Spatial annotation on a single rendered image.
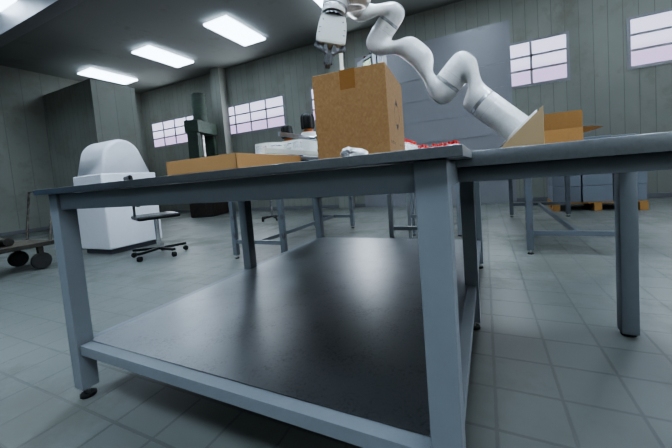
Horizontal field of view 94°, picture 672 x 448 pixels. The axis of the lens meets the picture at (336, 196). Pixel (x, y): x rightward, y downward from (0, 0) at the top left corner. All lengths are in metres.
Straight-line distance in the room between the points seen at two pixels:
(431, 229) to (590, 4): 7.26
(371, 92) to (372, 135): 0.13
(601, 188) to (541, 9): 3.53
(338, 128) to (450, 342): 0.67
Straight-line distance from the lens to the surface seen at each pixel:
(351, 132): 1.01
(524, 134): 1.42
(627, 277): 1.86
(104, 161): 5.12
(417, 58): 1.56
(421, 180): 0.61
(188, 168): 0.94
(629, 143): 0.93
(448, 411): 0.76
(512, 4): 7.68
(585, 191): 5.81
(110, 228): 5.06
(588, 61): 7.46
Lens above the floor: 0.79
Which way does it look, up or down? 4 degrees down
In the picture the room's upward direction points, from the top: 5 degrees counter-clockwise
